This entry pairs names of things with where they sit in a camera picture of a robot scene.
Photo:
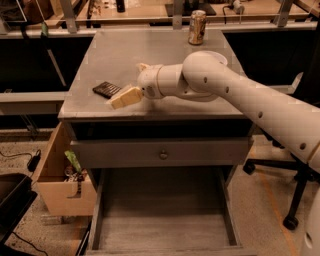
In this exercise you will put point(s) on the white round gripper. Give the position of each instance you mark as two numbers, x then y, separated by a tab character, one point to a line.
148	82

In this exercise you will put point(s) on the dark chocolate rxbar wrapper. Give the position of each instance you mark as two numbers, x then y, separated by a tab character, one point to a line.
106	90

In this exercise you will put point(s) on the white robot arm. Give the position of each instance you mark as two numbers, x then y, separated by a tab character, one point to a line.
202	76

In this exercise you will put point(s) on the grey wooden drawer cabinet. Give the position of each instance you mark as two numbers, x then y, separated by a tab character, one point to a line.
113	56

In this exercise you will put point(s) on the round metal drawer knob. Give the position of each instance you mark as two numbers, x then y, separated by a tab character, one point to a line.
163	155

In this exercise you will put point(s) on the closed grey top drawer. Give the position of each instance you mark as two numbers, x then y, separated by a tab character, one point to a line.
145	153

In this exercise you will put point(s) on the open grey middle drawer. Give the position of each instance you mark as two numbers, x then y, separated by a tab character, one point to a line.
163	212

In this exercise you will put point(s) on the gold soda can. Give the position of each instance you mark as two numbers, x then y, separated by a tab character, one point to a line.
197	27

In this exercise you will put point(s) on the white ceramic bowl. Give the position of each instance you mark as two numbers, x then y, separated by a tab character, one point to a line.
221	58

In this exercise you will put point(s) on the green packet in box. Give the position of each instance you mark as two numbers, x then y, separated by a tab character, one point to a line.
73	160

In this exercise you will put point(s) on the black power adapter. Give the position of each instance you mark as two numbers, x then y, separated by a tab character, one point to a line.
33	162

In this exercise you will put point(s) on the light wooden open box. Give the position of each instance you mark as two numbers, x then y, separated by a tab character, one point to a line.
62	198

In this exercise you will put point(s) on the black bin at left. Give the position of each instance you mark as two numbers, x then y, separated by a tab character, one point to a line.
16	196

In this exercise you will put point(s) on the black wheeled chair base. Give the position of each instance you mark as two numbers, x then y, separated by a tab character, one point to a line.
303	175

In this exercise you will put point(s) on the grey metal rail frame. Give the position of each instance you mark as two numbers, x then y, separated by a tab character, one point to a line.
31	103

